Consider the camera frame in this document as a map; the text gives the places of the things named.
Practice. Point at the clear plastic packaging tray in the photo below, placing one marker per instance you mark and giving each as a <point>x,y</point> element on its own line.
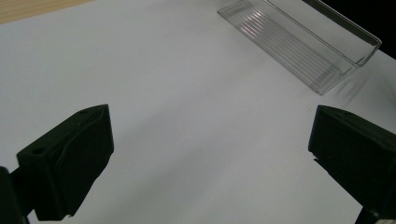
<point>295,53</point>

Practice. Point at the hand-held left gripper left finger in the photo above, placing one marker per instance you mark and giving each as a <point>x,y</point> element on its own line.
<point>68,161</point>

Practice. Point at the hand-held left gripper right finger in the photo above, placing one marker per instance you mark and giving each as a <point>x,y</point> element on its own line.
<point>355,155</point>

